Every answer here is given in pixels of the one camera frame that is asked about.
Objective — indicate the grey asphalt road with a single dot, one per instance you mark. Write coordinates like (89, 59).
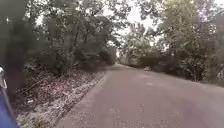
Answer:
(140, 100)

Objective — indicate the wood of green trees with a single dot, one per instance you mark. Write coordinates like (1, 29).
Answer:
(180, 43)
(63, 36)

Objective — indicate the leaf-strewn dirt verge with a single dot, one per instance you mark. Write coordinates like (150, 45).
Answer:
(50, 93)

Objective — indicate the blue and white object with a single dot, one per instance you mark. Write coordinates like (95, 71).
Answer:
(5, 113)

